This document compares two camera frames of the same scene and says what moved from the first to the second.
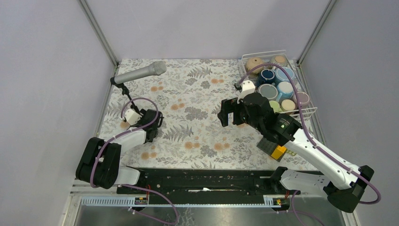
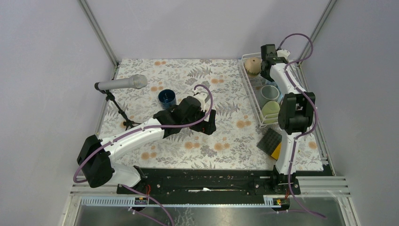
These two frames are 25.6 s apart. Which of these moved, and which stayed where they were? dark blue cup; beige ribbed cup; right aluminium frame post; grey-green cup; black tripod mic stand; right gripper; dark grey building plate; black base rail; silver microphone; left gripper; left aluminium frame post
Moved: right gripper; silver microphone; left gripper; dark blue cup; black tripod mic stand
Stayed: beige ribbed cup; right aluminium frame post; left aluminium frame post; dark grey building plate; black base rail; grey-green cup
